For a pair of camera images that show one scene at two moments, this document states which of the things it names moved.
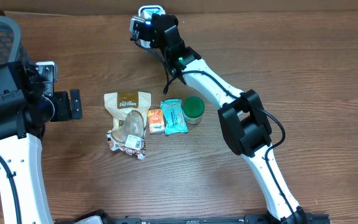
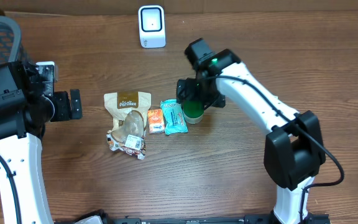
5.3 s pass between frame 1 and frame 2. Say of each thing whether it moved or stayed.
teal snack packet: stayed
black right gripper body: moved
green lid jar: stayed
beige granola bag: stayed
